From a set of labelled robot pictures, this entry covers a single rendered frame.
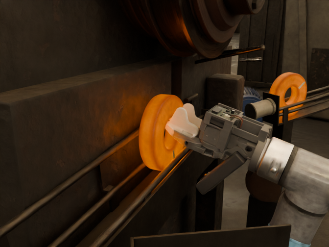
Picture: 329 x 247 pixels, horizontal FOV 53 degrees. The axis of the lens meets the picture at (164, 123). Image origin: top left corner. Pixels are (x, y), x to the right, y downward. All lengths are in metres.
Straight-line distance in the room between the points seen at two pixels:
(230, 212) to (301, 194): 1.23
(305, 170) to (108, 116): 0.34
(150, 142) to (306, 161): 0.27
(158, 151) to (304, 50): 2.93
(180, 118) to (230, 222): 1.17
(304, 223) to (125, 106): 0.38
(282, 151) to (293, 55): 2.97
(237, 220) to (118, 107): 1.25
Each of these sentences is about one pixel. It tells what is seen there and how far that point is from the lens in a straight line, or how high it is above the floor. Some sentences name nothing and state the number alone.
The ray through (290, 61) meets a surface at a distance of 3.55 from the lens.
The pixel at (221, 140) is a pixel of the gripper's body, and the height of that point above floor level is 0.76.
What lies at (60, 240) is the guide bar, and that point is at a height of 0.67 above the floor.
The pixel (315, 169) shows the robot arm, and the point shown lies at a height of 0.73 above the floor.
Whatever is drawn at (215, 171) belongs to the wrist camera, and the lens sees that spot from 0.64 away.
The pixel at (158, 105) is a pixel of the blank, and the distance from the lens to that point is 0.63.
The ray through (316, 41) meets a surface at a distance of 3.46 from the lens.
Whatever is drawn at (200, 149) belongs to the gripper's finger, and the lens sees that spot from 0.61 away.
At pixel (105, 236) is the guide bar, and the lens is 0.50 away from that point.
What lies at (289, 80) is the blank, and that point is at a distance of 1.23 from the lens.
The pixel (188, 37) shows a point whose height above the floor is 0.93.
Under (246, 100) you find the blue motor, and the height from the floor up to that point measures 0.30.
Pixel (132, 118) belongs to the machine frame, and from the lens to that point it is 0.67.
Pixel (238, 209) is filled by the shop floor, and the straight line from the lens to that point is 1.86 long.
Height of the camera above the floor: 0.97
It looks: 18 degrees down
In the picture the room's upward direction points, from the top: straight up
